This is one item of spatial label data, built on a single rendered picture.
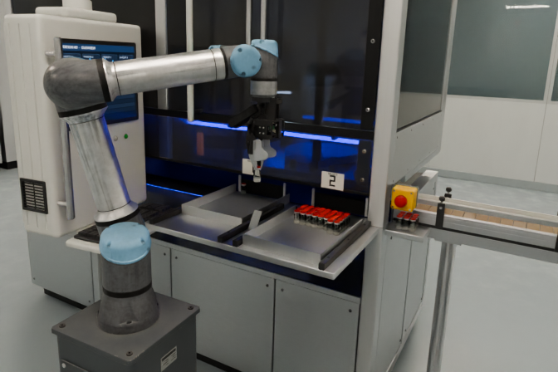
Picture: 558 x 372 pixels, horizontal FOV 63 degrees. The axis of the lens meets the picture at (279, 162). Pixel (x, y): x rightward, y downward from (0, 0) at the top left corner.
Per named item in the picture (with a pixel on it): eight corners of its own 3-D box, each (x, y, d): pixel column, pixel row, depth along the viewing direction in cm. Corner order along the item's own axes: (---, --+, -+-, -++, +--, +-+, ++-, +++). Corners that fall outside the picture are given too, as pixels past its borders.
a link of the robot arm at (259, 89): (245, 80, 126) (260, 80, 133) (245, 97, 127) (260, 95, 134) (268, 81, 122) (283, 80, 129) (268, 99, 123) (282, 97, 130)
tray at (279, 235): (294, 213, 167) (295, 204, 167) (361, 228, 155) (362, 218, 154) (242, 244, 139) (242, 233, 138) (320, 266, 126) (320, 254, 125)
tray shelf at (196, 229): (225, 193, 196) (225, 189, 196) (384, 226, 163) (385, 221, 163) (143, 227, 155) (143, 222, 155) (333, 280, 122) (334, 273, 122)
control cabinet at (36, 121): (115, 194, 209) (105, 17, 192) (149, 201, 202) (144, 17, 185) (17, 232, 163) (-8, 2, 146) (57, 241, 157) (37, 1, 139)
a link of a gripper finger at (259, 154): (264, 173, 128) (266, 140, 126) (247, 170, 130) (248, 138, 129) (270, 172, 130) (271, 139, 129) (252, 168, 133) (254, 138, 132)
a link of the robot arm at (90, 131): (108, 276, 117) (34, 63, 100) (108, 252, 130) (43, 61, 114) (154, 260, 120) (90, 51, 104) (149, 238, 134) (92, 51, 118)
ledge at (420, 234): (395, 222, 167) (395, 217, 167) (431, 229, 161) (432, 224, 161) (384, 234, 155) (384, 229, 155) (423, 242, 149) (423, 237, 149)
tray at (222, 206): (235, 191, 193) (235, 183, 192) (289, 202, 181) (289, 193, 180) (181, 213, 164) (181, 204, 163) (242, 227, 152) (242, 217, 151)
